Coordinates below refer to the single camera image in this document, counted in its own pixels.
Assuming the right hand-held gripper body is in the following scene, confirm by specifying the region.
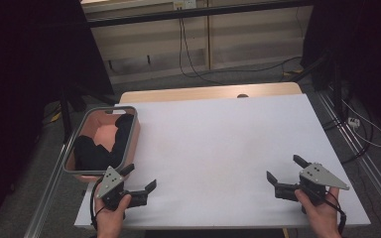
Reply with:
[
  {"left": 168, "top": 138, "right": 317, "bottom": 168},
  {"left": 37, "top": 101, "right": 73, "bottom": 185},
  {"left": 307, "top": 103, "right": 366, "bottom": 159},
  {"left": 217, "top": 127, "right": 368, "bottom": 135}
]
[{"left": 274, "top": 163, "right": 350, "bottom": 206}]

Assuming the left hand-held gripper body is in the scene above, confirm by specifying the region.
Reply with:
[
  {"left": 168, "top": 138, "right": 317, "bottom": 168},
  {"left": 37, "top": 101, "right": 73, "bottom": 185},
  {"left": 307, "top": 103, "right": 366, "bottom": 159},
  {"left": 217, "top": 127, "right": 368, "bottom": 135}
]
[{"left": 96, "top": 166, "right": 149, "bottom": 212}]

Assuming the black knit vest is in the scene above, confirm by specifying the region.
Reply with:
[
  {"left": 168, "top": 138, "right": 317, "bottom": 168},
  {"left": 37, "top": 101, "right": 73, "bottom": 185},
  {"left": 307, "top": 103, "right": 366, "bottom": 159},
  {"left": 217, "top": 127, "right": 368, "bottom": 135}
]
[{"left": 73, "top": 113, "right": 136, "bottom": 172}]

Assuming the pink basket with grey rim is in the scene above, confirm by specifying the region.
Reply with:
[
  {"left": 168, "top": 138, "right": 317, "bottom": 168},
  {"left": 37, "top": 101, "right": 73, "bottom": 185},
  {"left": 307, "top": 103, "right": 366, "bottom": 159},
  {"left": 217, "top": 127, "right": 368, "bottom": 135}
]
[{"left": 62, "top": 105, "right": 142, "bottom": 183}]

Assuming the person's left hand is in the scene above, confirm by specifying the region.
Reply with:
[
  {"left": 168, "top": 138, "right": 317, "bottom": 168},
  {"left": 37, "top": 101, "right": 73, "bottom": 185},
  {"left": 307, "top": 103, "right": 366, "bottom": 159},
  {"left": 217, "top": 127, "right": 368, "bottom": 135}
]
[{"left": 93, "top": 193, "right": 132, "bottom": 238}]

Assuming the person's right hand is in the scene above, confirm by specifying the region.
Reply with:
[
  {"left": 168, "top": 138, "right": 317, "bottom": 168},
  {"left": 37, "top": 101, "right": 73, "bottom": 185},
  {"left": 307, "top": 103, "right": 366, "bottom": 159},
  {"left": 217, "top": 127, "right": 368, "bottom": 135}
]
[{"left": 294, "top": 186, "right": 343, "bottom": 238}]

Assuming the black metal stand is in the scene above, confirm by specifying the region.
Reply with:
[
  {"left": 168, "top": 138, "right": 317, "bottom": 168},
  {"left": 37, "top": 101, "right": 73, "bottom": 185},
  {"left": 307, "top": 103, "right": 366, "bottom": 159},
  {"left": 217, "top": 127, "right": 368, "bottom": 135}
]
[{"left": 291, "top": 53, "right": 345, "bottom": 113}]

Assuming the black tripod stand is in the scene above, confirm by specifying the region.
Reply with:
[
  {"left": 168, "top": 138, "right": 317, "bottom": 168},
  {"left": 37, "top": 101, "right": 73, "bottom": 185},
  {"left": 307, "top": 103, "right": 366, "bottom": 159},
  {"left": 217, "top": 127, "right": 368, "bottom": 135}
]
[{"left": 59, "top": 83, "right": 117, "bottom": 143}]

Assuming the black curtain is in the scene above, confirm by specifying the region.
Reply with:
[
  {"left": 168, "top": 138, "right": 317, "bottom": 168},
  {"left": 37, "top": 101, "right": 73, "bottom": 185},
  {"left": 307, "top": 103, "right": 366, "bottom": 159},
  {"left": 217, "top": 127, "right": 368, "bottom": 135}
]
[
  {"left": 0, "top": 0, "right": 115, "bottom": 229},
  {"left": 301, "top": 0, "right": 381, "bottom": 140}
]

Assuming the beige cabinet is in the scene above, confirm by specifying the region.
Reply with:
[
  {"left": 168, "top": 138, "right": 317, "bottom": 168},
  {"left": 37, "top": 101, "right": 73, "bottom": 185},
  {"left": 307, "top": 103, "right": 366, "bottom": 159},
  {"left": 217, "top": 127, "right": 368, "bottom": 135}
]
[{"left": 80, "top": 0, "right": 314, "bottom": 85}]

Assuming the black horizontal bar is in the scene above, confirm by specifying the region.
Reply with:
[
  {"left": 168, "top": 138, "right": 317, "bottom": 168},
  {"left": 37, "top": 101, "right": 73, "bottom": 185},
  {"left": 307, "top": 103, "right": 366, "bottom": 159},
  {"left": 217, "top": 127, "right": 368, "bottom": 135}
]
[{"left": 85, "top": 0, "right": 314, "bottom": 29}]

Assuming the left hand-held gripper black cable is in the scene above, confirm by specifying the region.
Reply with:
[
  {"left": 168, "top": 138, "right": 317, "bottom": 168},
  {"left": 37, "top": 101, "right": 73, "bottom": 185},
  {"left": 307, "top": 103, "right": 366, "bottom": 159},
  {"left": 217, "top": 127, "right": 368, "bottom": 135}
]
[{"left": 89, "top": 178, "right": 108, "bottom": 231}]

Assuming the hand-held gripper black cable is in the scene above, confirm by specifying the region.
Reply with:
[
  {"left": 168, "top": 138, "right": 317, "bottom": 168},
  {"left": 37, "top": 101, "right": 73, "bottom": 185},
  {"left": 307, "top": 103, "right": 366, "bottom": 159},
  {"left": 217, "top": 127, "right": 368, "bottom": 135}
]
[
  {"left": 89, "top": 178, "right": 108, "bottom": 231},
  {"left": 323, "top": 191, "right": 347, "bottom": 237}
]

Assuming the black floor cable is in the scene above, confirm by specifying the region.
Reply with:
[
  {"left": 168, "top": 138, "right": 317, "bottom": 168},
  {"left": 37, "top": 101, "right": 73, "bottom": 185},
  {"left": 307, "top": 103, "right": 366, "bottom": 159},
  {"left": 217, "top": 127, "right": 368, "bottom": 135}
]
[{"left": 321, "top": 108, "right": 375, "bottom": 166}]

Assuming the right hand-held gripper black cable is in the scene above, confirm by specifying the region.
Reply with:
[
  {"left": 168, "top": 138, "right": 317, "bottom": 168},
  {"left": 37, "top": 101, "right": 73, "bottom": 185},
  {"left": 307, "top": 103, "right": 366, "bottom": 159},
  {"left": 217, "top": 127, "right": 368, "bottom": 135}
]
[{"left": 323, "top": 191, "right": 347, "bottom": 237}]

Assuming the aluminium rail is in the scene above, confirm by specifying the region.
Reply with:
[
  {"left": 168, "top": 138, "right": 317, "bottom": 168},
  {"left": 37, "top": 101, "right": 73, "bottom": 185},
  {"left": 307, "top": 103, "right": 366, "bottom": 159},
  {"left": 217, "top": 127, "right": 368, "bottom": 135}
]
[
  {"left": 23, "top": 132, "right": 77, "bottom": 238},
  {"left": 317, "top": 90, "right": 381, "bottom": 226}
]

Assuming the white floor cable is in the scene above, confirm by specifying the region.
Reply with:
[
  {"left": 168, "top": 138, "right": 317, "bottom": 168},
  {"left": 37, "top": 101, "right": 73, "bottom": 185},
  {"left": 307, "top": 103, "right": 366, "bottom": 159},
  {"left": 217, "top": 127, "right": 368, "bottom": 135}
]
[{"left": 341, "top": 98, "right": 381, "bottom": 149}]

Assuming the black hanging cable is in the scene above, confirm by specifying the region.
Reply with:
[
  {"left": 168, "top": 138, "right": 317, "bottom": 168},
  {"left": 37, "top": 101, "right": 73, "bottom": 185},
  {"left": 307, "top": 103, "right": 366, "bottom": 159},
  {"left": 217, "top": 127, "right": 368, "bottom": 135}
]
[{"left": 178, "top": 18, "right": 304, "bottom": 86}]

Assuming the white wall socket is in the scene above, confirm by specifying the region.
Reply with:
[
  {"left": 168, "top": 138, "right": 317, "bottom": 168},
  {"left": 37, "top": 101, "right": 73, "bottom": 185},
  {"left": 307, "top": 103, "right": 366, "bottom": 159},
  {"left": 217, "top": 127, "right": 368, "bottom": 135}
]
[{"left": 173, "top": 0, "right": 197, "bottom": 10}]

